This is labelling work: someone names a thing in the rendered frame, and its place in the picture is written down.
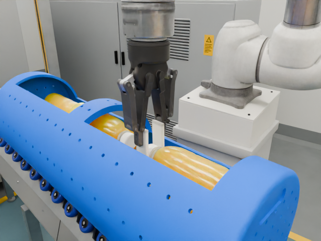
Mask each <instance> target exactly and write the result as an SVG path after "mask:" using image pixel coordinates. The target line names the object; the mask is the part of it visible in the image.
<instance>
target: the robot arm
mask: <svg viewBox="0 0 321 241"><path fill-rule="evenodd" d="M121 2H122V3H121V10H122V26H123V35H124V36H125V37H129V38H131V39H129V40H128V59H129V61H130V64H131V67H130V70H129V75H128V76H127V77H126V78H125V79H118V81H117V85H118V87H119V89H120V91H121V99H122V108H123V117H124V126H125V128H126V129H129V130H131V131H133V132H134V144H135V145H136V146H137V151H139V152H140V153H142V154H144V155H146V156H149V134H148V130H147V129H145V124H146V116H147V108H148V100H149V97H150V96H151V97H152V103H153V108H154V115H155V119H156V120H152V140H153V144H154V145H156V146H160V147H164V136H165V133H166V124H168V123H169V122H170V119H168V118H169V117H172V116H173V108H174V92H175V80H176V77H177V74H178V70H176V69H172V68H168V65H167V61H168V60H169V59H170V41H169V39H167V37H171V36H173V35H174V16H175V3H174V2H175V0H121ZM261 31H262V30H261V28H260V27H259V26H258V24H256V23H254V22H253V21H251V20H235V21H229V22H226V23H225V25H224V26H223V27H222V29H221V30H220V32H219V34H218V36H217V38H216V41H215V44H214V50H213V57H212V80H202V82H201V86H202V87H204V88H206V89H207V90H205V91H202V92H200V93H199V97H200V98H204V99H210V100H213V101H216V102H220V103H223V104H226V105H229V106H232V107H234V108H236V109H243V108H244V107H245V105H246V104H248V103H249V102H250V101H252V100H253V99H254V98H256V97H258V96H261V95H262V91H261V90H260V89H255V88H253V83H261V84H265V85H268V86H272V87H277V88H284V89H291V90H315V89H320V88H321V0H287V1H286V7H285V13H284V20H283V21H282V22H281V23H280V24H279V25H277V26H276V27H275V29H274V31H273V34H272V36H271V37H267V36H264V35H262V34H261ZM133 83H134V84H135V85H133ZM167 109H168V110H167Z"/></svg>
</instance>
